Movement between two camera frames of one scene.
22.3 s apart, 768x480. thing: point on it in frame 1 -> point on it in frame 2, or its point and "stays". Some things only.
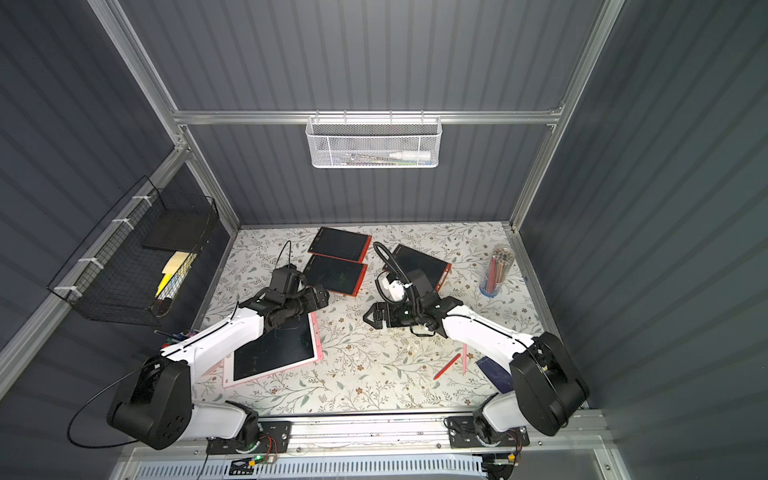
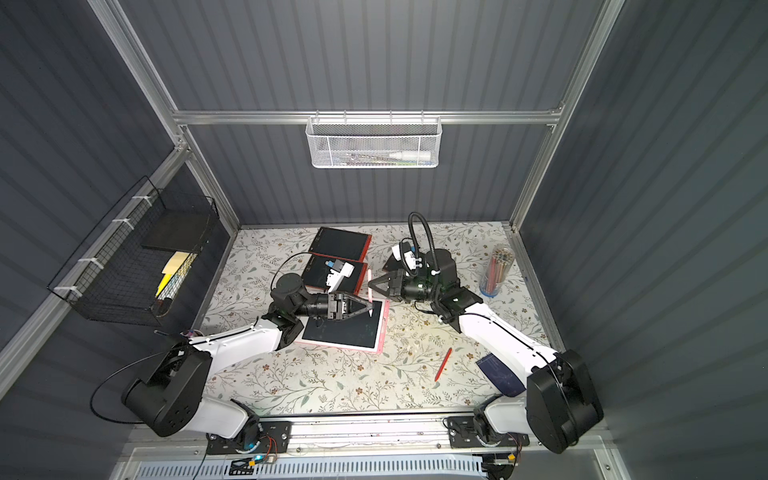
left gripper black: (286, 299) -> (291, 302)
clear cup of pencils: (498, 266) stays
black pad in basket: (179, 230) stays
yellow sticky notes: (171, 267) stays
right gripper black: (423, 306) -> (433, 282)
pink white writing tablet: (274, 351) -> (360, 332)
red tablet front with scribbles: (338, 275) stays
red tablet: (336, 243) stays
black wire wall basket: (138, 258) stays
